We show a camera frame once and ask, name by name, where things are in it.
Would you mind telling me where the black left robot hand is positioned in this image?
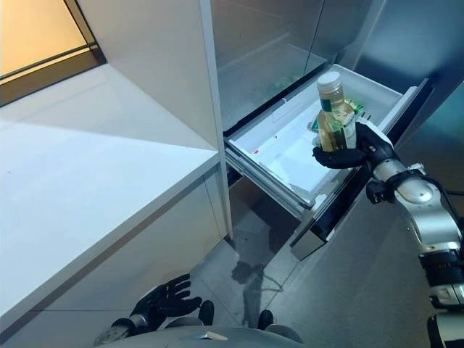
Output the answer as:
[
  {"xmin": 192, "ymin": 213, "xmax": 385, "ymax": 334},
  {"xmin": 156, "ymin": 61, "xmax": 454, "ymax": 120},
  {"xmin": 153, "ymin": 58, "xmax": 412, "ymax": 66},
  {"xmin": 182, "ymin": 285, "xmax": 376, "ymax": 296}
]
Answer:
[{"xmin": 130, "ymin": 273, "xmax": 204, "ymax": 326}]

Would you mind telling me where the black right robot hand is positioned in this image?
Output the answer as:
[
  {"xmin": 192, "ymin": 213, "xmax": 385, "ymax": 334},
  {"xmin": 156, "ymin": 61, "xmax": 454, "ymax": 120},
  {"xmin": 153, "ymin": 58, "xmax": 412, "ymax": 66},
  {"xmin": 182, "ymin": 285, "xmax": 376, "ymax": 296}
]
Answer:
[{"xmin": 312, "ymin": 121, "xmax": 397, "ymax": 171}]

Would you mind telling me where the yellow drink plastic bottle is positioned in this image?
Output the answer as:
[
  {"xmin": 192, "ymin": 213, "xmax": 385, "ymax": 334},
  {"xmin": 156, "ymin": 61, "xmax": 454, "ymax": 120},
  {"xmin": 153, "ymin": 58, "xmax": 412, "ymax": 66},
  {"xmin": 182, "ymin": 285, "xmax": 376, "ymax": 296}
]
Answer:
[{"xmin": 316, "ymin": 71, "xmax": 359, "ymax": 152}]

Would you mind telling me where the white fridge drawer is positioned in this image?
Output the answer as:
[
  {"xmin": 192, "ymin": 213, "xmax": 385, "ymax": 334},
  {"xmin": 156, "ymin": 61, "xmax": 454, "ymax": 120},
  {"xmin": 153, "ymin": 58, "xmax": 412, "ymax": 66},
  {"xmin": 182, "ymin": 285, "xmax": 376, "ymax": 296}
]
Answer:
[{"xmin": 223, "ymin": 63, "xmax": 431, "ymax": 261}]

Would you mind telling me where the stainless steel fridge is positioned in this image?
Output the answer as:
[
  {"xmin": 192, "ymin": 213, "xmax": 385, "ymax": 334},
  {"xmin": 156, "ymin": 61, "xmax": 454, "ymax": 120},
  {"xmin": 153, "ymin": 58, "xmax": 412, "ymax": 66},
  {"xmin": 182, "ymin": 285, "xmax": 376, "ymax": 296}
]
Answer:
[{"xmin": 210, "ymin": 0, "xmax": 464, "ymax": 262}]

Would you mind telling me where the silver left robot leg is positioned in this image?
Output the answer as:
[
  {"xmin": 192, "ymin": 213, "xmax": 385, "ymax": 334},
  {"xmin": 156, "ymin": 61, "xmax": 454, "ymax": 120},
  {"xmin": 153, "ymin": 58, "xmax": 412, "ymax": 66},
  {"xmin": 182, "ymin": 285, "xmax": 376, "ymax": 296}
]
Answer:
[{"xmin": 165, "ymin": 299, "xmax": 215, "ymax": 331}]

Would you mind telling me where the grey robot torso shell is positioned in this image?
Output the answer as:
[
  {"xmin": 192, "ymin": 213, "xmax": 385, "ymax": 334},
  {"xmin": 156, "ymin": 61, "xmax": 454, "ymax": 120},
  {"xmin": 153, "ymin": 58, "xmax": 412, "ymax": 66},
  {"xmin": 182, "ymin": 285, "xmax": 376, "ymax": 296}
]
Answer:
[{"xmin": 108, "ymin": 322, "xmax": 304, "ymax": 348}]

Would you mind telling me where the lime green drink can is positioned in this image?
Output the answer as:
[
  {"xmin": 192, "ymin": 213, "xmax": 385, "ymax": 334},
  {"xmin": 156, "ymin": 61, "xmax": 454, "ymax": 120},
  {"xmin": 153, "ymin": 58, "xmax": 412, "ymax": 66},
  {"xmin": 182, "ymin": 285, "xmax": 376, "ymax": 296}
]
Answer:
[{"xmin": 344, "ymin": 98, "xmax": 366, "ymax": 117}]

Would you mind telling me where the tall beige cabinet panel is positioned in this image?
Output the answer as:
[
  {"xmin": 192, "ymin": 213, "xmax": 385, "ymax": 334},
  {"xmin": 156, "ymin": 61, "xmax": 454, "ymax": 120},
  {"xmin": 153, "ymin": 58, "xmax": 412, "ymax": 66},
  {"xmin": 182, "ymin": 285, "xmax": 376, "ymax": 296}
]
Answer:
[{"xmin": 74, "ymin": 0, "xmax": 233, "ymax": 242}]

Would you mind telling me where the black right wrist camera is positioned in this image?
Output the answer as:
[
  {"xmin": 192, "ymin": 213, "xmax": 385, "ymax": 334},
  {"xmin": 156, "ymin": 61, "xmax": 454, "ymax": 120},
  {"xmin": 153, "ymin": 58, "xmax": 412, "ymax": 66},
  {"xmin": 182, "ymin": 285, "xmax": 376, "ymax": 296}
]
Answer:
[{"xmin": 365, "ymin": 181, "xmax": 394, "ymax": 204}]

